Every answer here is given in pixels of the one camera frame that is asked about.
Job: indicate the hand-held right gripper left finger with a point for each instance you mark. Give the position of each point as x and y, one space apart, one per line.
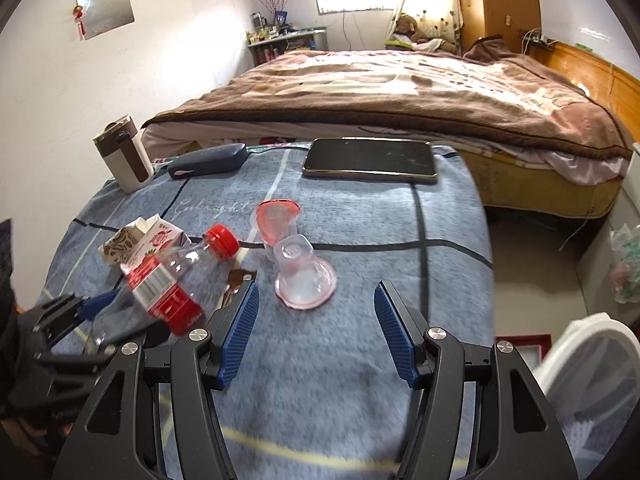
240 331

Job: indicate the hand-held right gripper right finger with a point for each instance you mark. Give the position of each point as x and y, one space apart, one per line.
395 331

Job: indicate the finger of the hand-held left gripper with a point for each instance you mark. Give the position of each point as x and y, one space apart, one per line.
100 304
75 355

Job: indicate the clear bottle with red cap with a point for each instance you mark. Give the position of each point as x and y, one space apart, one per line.
165 280

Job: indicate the white milk carton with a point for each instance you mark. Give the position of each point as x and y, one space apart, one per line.
160 240

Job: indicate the clear plastic cup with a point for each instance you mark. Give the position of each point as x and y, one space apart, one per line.
300 265

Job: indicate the white rimmed bin with liner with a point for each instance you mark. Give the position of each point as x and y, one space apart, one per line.
575 345

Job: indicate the blue checked table cloth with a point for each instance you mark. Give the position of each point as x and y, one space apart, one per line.
350 250

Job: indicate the white and brown travel mug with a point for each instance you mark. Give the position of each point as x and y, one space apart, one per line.
125 160

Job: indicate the black tablet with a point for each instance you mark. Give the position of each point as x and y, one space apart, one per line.
370 160

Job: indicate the dark glasses case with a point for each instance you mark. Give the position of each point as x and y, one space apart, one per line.
210 160

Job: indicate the bed with yellow mattress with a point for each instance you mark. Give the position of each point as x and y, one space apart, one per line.
525 180

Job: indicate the white nightstand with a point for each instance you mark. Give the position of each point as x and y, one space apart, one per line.
595 270

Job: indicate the green printed plastic bag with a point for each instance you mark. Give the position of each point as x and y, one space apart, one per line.
625 265

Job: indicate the brown printed blanket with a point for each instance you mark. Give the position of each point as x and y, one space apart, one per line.
400 90

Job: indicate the pale pink bed sheet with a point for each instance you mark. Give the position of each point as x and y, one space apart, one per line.
575 165

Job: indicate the red hanging ornament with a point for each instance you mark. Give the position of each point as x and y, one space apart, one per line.
80 20

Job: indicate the cluttered white desk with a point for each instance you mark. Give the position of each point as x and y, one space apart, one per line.
300 40

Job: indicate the brown teddy bear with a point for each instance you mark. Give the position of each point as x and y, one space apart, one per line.
407 27

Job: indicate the wooden headboard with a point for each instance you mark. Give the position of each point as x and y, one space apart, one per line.
590 70

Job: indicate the white power strip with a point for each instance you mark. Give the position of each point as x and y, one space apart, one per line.
539 37

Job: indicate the wooden wardrobe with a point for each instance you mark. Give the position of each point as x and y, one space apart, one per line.
500 0

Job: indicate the silver wall sheet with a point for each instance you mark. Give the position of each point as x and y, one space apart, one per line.
105 10

